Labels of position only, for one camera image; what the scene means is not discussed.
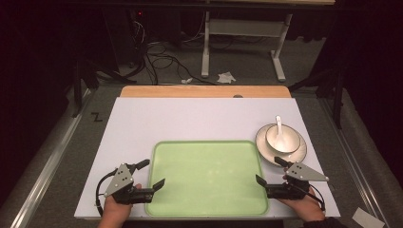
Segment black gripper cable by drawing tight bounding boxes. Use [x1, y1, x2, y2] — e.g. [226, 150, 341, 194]
[95, 168, 119, 217]
[297, 184, 327, 212]

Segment black metal stand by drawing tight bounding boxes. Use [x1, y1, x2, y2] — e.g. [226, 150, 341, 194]
[287, 65, 348, 130]
[69, 56, 138, 119]

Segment white paper sheet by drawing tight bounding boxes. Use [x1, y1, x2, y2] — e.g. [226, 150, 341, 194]
[351, 206, 387, 228]

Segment white board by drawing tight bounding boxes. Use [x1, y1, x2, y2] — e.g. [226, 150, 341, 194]
[73, 97, 342, 220]

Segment white ceramic spoon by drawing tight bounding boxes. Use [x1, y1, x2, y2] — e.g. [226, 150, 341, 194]
[274, 115, 287, 145]

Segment white bowl with dark rim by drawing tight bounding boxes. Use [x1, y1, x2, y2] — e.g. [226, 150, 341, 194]
[264, 123, 301, 156]

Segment light green plastic tray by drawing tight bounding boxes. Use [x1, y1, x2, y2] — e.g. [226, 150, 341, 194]
[144, 140, 270, 219]

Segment person's left hand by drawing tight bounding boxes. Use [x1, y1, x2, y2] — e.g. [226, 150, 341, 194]
[100, 196, 133, 221]

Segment white metal desk frame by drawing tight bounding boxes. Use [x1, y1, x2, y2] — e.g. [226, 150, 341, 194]
[201, 9, 295, 83]

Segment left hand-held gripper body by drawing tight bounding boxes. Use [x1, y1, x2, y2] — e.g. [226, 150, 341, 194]
[104, 162, 156, 205]

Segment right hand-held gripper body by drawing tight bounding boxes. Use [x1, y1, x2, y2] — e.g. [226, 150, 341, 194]
[265, 161, 330, 200]

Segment black floor cables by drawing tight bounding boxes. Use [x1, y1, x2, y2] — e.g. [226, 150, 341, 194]
[127, 18, 220, 86]

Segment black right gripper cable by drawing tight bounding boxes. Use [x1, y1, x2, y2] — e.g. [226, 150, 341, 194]
[297, 184, 327, 212]

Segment silver metal rail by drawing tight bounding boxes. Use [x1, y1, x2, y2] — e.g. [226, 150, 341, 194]
[9, 88, 93, 228]
[319, 98, 393, 228]

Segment large crumpled white tissue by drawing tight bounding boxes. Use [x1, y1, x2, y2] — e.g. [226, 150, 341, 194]
[217, 71, 238, 85]

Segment wooden table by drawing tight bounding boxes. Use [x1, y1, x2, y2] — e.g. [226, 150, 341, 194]
[120, 85, 292, 99]

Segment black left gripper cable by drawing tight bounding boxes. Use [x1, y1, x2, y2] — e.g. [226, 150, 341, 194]
[95, 168, 119, 217]

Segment white plate with dark rim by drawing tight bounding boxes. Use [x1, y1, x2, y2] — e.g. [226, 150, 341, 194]
[255, 123, 308, 167]

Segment person's right hand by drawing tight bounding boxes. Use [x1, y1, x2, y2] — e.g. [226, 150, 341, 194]
[278, 189, 326, 222]

